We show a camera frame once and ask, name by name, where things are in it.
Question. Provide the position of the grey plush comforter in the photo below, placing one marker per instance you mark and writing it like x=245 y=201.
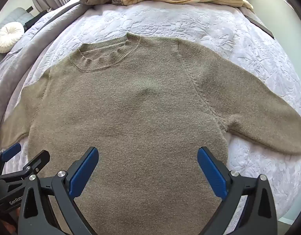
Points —
x=6 y=83

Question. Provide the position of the lavender embossed blanket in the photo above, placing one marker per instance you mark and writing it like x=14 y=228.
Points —
x=189 y=22

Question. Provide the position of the olive knit sweater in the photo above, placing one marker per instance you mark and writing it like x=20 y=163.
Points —
x=140 y=115

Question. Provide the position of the dark wall switch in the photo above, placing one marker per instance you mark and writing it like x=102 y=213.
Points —
x=29 y=8

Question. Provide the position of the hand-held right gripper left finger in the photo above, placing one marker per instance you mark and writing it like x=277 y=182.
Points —
x=84 y=171

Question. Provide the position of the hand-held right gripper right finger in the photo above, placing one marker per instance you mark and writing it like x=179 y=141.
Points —
x=211 y=173

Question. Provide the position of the grey quilted headboard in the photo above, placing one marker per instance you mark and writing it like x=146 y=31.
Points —
x=13 y=16

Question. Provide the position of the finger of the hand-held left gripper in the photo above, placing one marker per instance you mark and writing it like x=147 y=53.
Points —
x=40 y=160
x=10 y=151

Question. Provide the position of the round white cushion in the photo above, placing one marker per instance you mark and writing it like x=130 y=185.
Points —
x=9 y=36

